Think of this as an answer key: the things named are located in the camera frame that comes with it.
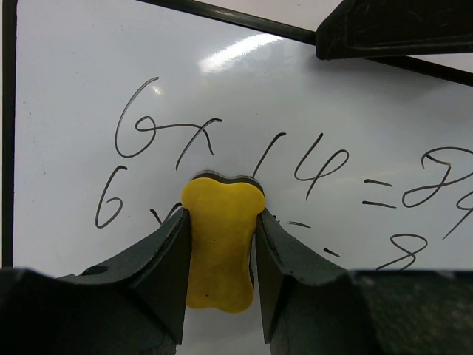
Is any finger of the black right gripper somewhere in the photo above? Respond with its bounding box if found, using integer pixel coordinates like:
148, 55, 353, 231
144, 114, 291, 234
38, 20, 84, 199
316, 0, 472, 60

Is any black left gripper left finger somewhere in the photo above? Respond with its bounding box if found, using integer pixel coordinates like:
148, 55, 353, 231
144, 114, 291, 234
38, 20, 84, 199
1, 209, 190, 354

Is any small black-framed whiteboard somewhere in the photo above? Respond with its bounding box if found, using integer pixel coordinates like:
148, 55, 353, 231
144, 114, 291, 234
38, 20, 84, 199
0, 0, 473, 345

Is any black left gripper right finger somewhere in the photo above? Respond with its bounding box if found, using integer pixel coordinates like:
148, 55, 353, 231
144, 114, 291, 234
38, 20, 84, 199
255, 213, 472, 354

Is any yellow whiteboard eraser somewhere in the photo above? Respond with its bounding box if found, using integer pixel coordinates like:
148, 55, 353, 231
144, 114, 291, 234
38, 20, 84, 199
181, 177, 265, 314

